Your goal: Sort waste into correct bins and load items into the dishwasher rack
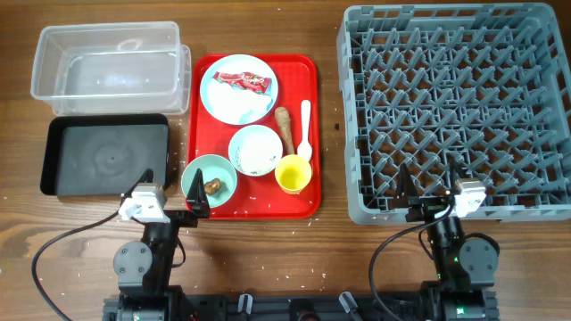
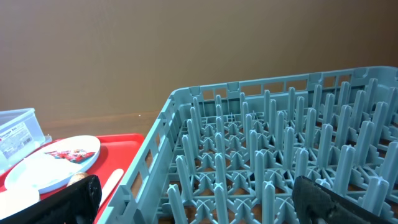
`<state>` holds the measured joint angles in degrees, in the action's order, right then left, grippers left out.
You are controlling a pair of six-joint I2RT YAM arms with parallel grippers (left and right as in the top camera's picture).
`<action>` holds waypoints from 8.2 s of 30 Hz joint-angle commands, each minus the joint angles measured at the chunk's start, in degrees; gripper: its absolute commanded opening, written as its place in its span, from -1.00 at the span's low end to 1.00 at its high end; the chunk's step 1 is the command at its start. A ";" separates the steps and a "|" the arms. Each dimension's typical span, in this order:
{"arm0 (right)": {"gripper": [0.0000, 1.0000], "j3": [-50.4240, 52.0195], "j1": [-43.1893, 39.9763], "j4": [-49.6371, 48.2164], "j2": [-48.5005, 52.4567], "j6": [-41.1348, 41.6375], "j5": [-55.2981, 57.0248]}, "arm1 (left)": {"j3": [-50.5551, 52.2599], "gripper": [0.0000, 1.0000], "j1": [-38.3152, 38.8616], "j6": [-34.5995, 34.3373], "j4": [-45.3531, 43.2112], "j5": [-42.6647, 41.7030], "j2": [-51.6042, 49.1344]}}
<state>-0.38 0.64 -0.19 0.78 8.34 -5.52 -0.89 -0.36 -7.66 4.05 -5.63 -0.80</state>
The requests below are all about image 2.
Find brown root vegetable piece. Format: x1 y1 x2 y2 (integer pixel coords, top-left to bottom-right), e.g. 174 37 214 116
67 172 88 187

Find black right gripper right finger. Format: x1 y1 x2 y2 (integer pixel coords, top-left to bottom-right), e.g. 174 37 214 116
292 175 388 224

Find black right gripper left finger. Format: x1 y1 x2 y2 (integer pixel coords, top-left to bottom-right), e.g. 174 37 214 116
1 175 102 224

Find grey-blue dishwasher rack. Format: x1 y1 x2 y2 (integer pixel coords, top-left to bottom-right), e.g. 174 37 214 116
99 66 397 223

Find large pale blue plate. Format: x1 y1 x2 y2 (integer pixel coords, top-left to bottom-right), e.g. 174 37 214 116
4 135 101 194

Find white plastic spoon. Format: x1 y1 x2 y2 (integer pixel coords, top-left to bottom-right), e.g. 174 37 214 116
99 169 124 207

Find red snack wrapper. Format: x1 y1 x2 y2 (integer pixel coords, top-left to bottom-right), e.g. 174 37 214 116
45 149 95 163

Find clear plastic waste bin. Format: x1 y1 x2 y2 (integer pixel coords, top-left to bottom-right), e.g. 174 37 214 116
1 108 52 175

